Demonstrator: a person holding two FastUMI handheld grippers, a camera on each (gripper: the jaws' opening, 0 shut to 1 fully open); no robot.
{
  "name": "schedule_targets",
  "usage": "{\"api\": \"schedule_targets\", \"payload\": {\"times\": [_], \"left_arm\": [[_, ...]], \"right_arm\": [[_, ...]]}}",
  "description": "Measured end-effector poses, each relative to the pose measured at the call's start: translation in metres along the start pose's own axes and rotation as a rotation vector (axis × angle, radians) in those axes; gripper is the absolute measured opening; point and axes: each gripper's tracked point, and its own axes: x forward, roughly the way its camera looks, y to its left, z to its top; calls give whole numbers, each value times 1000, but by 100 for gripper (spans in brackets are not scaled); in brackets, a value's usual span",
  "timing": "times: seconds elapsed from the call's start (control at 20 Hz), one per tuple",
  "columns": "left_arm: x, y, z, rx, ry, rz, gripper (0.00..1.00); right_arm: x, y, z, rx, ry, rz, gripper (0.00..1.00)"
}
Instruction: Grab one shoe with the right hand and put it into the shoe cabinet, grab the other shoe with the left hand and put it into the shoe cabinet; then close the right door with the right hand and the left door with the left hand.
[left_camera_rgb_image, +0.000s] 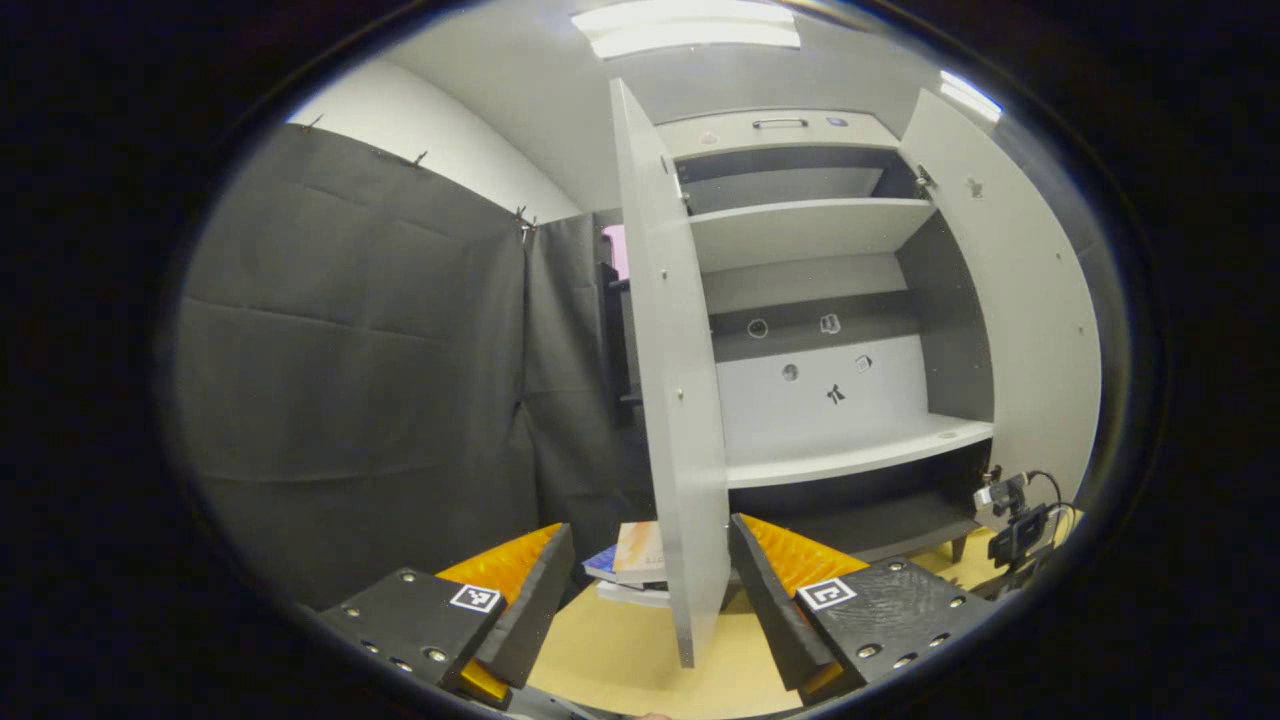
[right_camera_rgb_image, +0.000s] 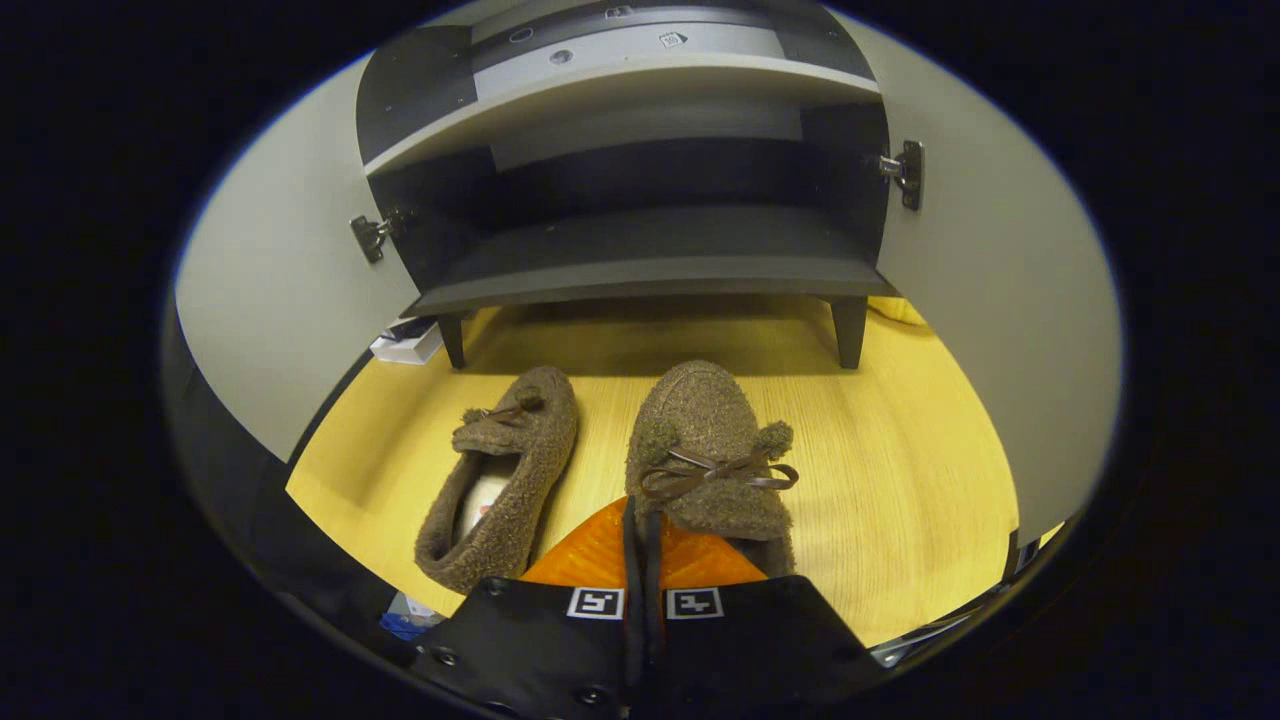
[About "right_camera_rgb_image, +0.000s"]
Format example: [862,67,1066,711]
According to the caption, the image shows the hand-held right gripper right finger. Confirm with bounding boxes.
[640,510,886,720]

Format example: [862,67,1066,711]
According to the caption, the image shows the grey shoe cabinet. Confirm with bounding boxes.
[355,0,901,373]

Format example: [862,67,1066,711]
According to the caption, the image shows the grey shoe cabinet door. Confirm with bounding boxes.
[172,55,421,466]
[830,10,1123,546]

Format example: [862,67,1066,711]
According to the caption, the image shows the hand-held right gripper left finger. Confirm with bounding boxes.
[405,497,641,720]

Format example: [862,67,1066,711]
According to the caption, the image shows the brown fuzzy shoe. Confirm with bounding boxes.
[625,360,801,581]
[415,366,579,596]

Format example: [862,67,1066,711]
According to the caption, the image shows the blue white packet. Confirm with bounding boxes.
[380,592,446,641]

